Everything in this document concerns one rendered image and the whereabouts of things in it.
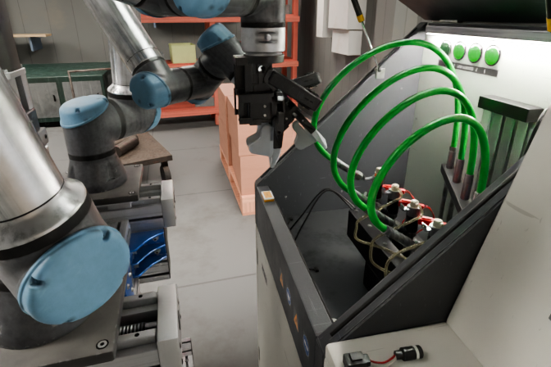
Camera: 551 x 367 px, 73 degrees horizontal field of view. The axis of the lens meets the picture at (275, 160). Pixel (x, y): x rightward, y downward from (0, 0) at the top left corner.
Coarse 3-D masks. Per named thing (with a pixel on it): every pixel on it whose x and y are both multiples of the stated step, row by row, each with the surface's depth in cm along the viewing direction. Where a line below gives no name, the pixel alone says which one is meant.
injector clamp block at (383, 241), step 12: (348, 216) 100; (360, 216) 97; (348, 228) 101; (360, 228) 94; (372, 228) 91; (384, 240) 86; (360, 252) 95; (372, 252) 88; (384, 252) 82; (384, 264) 82; (396, 264) 78; (372, 276) 89; (384, 276) 83
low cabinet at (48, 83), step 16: (32, 64) 616; (48, 64) 616; (64, 64) 616; (80, 64) 616; (96, 64) 616; (32, 80) 488; (48, 80) 493; (64, 80) 498; (80, 80) 503; (96, 80) 508; (32, 96) 494; (48, 96) 499; (64, 96) 504; (80, 96) 509; (48, 112) 506
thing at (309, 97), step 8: (272, 72) 64; (272, 80) 64; (280, 80) 64; (288, 80) 65; (280, 88) 65; (288, 88) 65; (296, 88) 66; (304, 88) 68; (296, 96) 66; (304, 96) 66; (312, 96) 67; (304, 104) 67; (312, 104) 68; (320, 104) 68
